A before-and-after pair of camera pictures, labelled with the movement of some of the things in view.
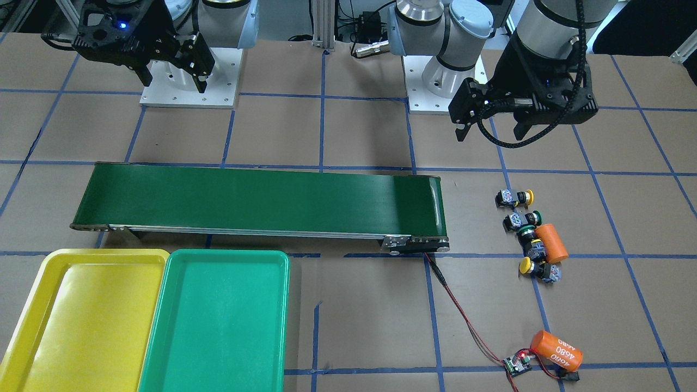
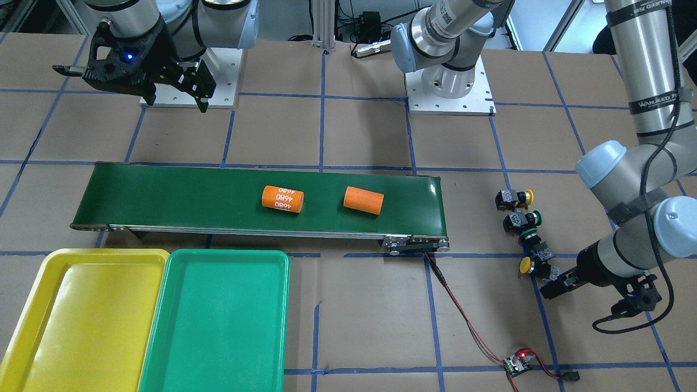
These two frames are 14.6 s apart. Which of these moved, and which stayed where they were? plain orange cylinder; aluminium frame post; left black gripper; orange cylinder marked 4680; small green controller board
Moved: left black gripper; orange cylinder marked 4680; plain orange cylinder
Stayed: aluminium frame post; small green controller board
